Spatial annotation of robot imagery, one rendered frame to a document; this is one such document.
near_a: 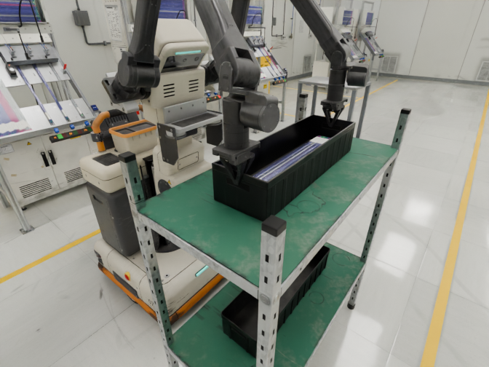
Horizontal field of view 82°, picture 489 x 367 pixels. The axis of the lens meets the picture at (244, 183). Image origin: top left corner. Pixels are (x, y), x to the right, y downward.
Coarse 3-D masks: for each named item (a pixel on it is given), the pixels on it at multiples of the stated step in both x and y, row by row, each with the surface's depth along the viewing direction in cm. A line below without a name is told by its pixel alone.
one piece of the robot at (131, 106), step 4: (112, 72) 95; (116, 72) 96; (108, 76) 94; (132, 100) 97; (112, 104) 99; (116, 104) 97; (120, 104) 96; (124, 104) 95; (128, 104) 96; (132, 104) 97; (136, 104) 98; (120, 108) 97; (124, 108) 95; (128, 108) 95; (132, 108) 96; (136, 108) 98; (124, 112) 96; (128, 112) 96
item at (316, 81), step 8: (304, 80) 333; (312, 80) 333; (320, 80) 333; (328, 80) 333; (344, 88) 302; (352, 88) 297; (360, 88) 303; (368, 88) 325; (352, 96) 300; (296, 104) 347; (312, 104) 378; (352, 104) 303; (296, 112) 351; (312, 112) 382; (352, 112) 308; (296, 120) 356; (360, 120) 344; (360, 128) 348
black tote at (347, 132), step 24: (312, 120) 111; (336, 120) 105; (264, 144) 88; (288, 144) 101; (336, 144) 92; (216, 168) 71; (264, 168) 91; (288, 168) 68; (312, 168) 81; (216, 192) 75; (240, 192) 69; (264, 192) 64; (288, 192) 73; (264, 216) 67
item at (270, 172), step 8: (320, 136) 108; (304, 144) 100; (312, 144) 100; (320, 144) 100; (296, 152) 94; (304, 152) 94; (280, 160) 88; (288, 160) 88; (296, 160) 88; (272, 168) 83; (280, 168) 83; (256, 176) 79; (264, 176) 79; (272, 176) 79
